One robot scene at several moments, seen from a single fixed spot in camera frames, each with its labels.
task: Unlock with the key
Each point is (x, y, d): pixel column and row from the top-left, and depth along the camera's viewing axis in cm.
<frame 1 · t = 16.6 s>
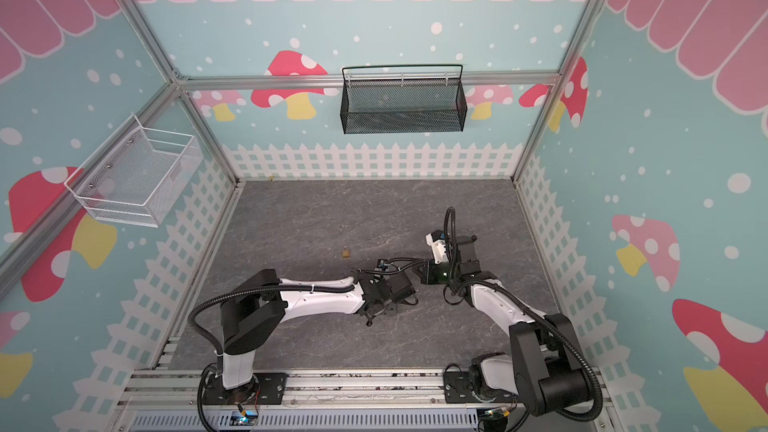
left hand: (383, 306, 88), fingers open
right hand: (412, 267, 87), fingers closed
brass padlock: (346, 252, 102), on the table

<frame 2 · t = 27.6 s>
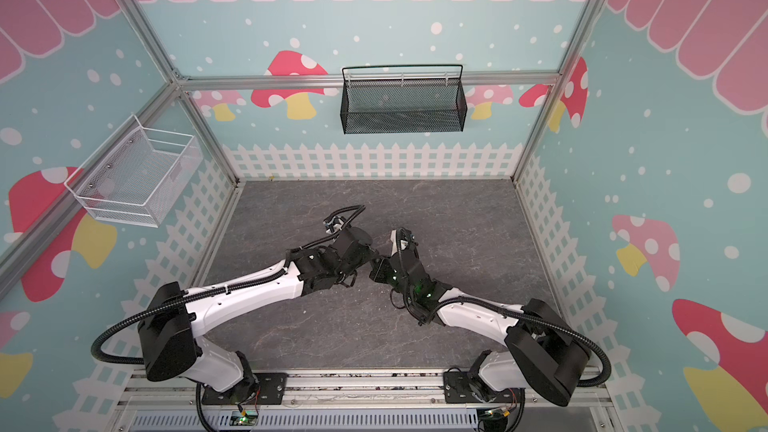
left hand: (370, 251, 81), fingers closed
right hand: (366, 256, 81), fingers closed
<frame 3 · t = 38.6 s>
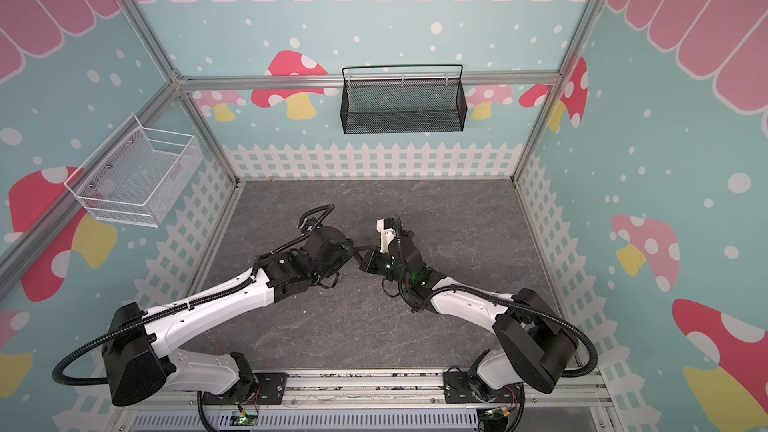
left hand: (353, 248, 79), fingers closed
right hand: (348, 251, 78), fingers closed
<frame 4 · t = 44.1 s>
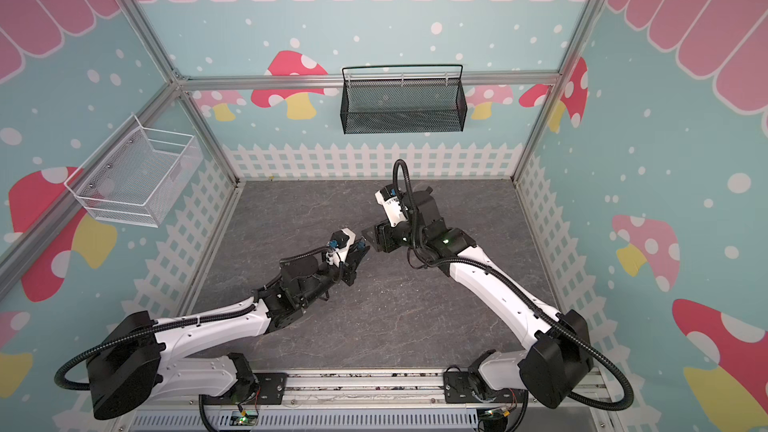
left hand: (363, 249, 77), fingers closed
right hand: (370, 228, 75), fingers open
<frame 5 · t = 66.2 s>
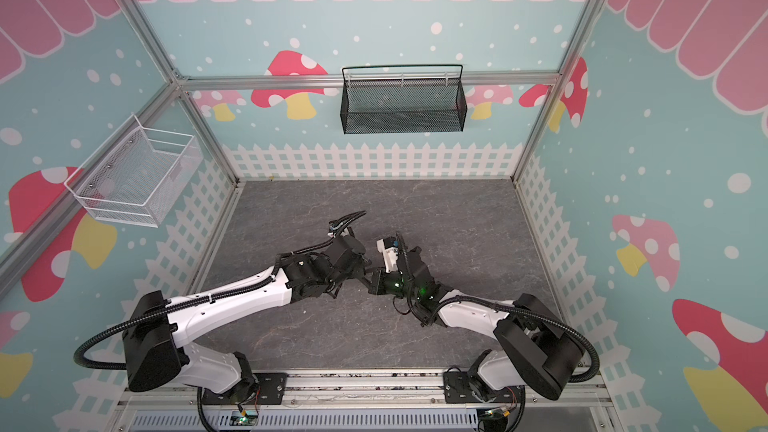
left hand: (359, 263, 81), fingers closed
right hand: (354, 275, 79), fingers closed
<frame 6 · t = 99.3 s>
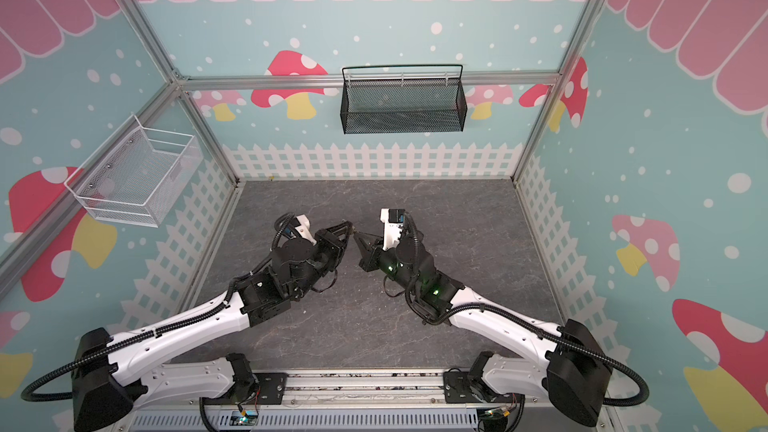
left hand: (356, 232, 71), fingers closed
right hand: (350, 236, 69), fingers closed
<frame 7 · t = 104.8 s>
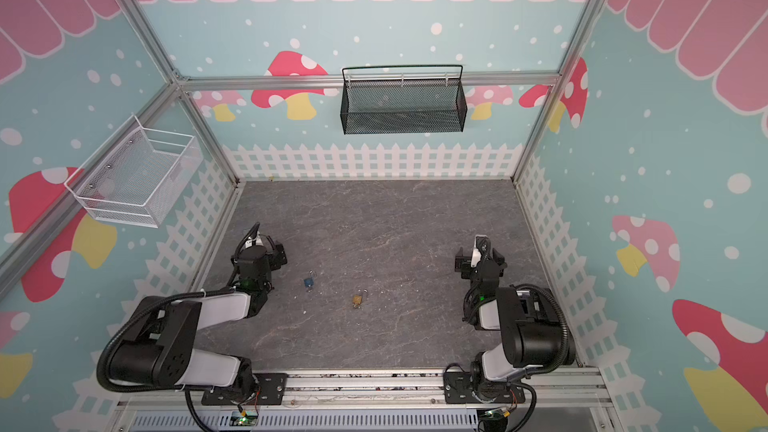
left hand: (263, 250, 93), fingers open
right hand: (477, 247, 92), fingers open
blue padlock: (308, 282, 95), on the table
